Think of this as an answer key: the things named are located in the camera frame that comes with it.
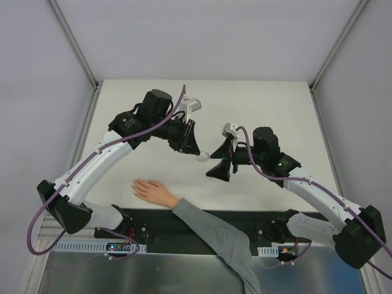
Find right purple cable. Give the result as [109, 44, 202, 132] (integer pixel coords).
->
[235, 126, 392, 278]

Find left aluminium frame post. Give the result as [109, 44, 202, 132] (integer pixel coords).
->
[48, 0, 99, 85]

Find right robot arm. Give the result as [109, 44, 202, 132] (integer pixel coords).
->
[206, 123, 391, 269]

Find right aluminium frame post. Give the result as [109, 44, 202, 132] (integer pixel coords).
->
[309, 0, 371, 93]

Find person's hand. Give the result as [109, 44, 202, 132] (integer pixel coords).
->
[132, 179, 179, 209]

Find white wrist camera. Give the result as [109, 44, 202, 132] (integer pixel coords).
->
[222, 122, 239, 140]
[178, 98, 202, 123]

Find clear nail polish bottle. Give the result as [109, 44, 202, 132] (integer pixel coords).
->
[196, 151, 210, 162]

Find grey sleeved forearm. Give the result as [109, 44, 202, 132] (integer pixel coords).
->
[173, 199, 261, 293]

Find right white cable duct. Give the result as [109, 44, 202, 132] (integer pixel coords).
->
[257, 246, 279, 258]

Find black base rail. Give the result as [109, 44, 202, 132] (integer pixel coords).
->
[94, 208, 300, 256]

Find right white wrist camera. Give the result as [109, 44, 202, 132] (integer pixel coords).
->
[222, 122, 239, 140]

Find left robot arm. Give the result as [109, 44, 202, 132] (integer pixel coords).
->
[37, 89, 202, 238]

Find aluminium frame post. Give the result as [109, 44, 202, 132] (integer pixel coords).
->
[48, 0, 99, 85]
[309, 0, 371, 93]

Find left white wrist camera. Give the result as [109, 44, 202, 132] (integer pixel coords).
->
[178, 98, 202, 123]

